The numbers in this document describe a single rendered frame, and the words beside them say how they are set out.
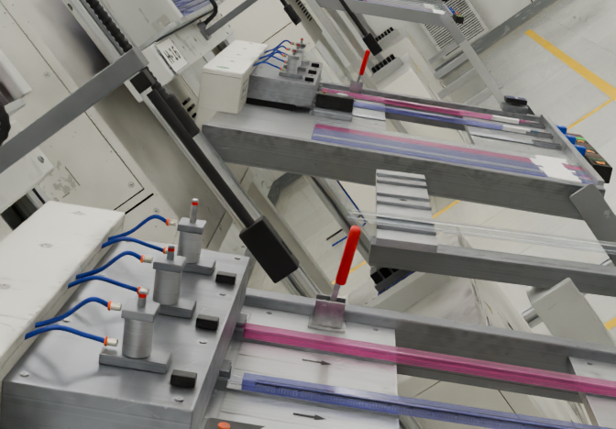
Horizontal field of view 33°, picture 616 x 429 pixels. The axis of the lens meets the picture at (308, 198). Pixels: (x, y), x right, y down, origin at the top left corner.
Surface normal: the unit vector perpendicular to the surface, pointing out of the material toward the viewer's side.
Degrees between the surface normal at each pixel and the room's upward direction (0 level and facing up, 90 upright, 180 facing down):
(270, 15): 90
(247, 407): 44
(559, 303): 90
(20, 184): 90
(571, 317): 90
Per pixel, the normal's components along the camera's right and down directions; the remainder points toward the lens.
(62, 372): 0.15, -0.95
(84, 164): -0.07, 0.26
